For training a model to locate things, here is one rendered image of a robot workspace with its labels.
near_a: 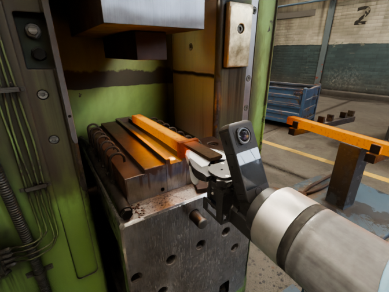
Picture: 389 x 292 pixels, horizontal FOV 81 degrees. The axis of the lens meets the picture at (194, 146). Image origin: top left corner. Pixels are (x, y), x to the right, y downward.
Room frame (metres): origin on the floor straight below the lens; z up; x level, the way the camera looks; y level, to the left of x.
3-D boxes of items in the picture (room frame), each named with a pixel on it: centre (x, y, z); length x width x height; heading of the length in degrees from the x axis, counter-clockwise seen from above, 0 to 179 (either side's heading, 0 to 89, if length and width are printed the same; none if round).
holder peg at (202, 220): (0.42, -0.01, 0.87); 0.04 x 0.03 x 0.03; 33
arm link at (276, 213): (0.23, -0.12, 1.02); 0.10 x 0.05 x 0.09; 122
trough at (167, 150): (0.66, 0.16, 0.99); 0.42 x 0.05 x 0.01; 33
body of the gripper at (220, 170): (0.30, -0.07, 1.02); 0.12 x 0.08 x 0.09; 32
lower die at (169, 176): (0.65, 0.18, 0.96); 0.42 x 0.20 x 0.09; 33
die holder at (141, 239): (0.68, 0.14, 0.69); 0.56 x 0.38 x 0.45; 33
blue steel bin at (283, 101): (4.30, -1.58, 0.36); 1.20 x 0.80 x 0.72; 47
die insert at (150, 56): (0.69, 0.18, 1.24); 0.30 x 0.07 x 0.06; 33
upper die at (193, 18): (0.65, 0.18, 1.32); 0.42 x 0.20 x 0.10; 33
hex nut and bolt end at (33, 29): (0.49, 0.31, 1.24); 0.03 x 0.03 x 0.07; 33
